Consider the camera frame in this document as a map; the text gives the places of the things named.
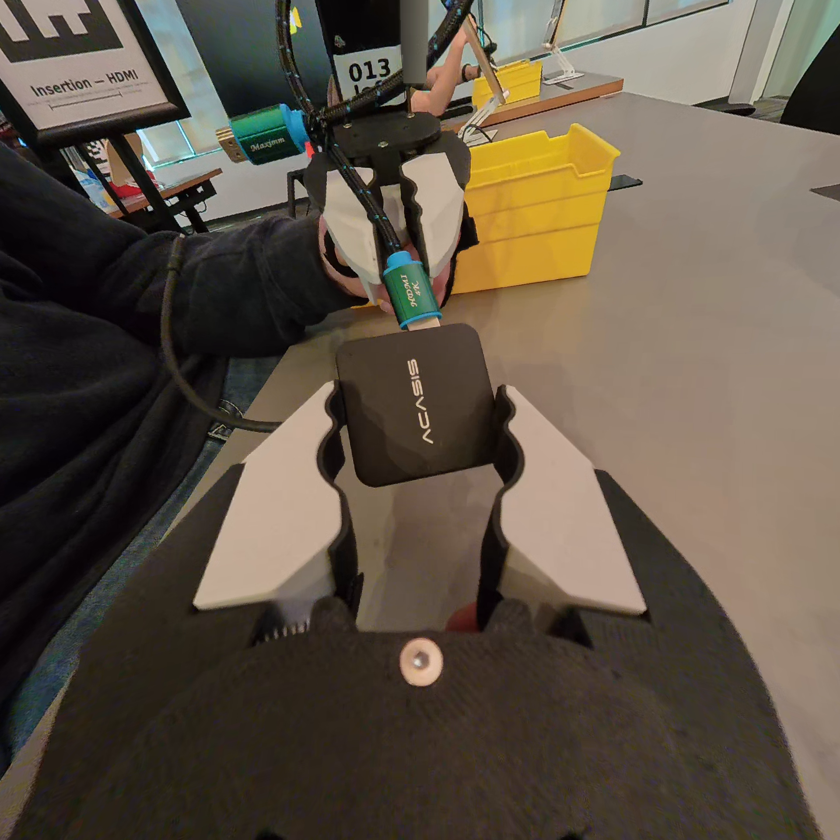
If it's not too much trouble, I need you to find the black office chair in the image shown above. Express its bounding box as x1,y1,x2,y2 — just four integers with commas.
781,26,840,135

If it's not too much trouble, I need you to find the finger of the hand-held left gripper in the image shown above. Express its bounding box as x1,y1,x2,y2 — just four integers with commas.
320,174,395,312
400,152,472,278

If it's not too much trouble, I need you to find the thin braided HDMI cable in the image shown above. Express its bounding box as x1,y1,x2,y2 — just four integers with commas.
215,0,475,332

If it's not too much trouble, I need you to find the wooden office desk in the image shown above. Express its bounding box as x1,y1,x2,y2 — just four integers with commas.
440,72,624,132
108,167,224,221

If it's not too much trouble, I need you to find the framed marker sign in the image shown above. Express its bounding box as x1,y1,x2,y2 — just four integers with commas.
0,0,191,147

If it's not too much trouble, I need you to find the black sign easel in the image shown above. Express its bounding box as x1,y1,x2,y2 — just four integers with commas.
0,85,211,234

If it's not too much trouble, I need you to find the person's left hand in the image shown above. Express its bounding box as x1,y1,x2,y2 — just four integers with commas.
318,217,459,311

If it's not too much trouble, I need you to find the person's blue jeans leg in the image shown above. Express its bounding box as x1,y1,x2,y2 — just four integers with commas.
0,354,280,782

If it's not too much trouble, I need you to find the another person's forearm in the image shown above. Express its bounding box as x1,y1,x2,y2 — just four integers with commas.
425,59,493,114

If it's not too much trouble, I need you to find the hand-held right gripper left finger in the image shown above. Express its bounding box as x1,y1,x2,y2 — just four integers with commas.
192,382,365,624

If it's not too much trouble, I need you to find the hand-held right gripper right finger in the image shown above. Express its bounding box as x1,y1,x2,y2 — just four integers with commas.
476,385,648,618

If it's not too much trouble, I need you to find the yellow plastic bin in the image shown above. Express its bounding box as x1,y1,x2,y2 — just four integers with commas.
453,123,621,295

